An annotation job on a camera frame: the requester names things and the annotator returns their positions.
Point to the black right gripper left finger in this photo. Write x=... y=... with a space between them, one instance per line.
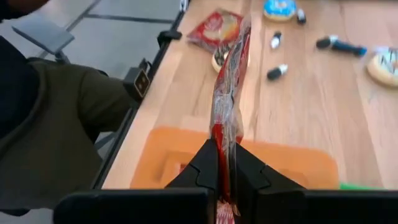
x=140 y=205

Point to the blue marker with black cap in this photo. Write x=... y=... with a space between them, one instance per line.
x=342 y=46

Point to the black table-level camera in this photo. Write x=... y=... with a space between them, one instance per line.
x=136 y=82

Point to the red popcorn bag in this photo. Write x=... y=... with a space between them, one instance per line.
x=231 y=93
x=208 y=29

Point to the grey chair armrest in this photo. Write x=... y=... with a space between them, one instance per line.
x=43 y=34

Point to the person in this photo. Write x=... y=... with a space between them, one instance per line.
x=46 y=124

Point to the blue iced toy donut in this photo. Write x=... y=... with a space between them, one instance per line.
x=280 y=9

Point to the orange plastic tray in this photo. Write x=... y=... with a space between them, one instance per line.
x=280 y=168

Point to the green plastic basket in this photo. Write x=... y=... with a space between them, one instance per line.
x=357 y=186

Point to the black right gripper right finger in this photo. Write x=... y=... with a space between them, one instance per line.
x=311 y=205

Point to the black aluminium table frame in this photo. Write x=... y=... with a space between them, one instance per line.
x=115 y=149

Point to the black table clamp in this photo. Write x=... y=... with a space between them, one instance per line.
x=169 y=35

